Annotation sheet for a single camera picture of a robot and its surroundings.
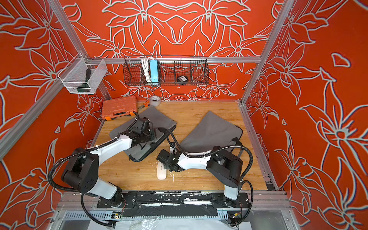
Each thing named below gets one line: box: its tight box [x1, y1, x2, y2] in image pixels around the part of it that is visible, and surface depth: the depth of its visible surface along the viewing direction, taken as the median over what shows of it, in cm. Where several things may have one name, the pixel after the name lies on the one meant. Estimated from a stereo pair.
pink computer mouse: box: [157, 161, 167, 181], surface depth 83 cm
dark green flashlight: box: [77, 69, 92, 93], surface depth 82 cm
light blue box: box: [149, 59, 159, 84], surface depth 91 cm
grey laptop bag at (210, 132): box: [180, 111, 243, 153], surface depth 96 cm
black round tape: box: [176, 75, 188, 85], surface depth 97 cm
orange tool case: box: [101, 95, 138, 121], surface depth 111 cm
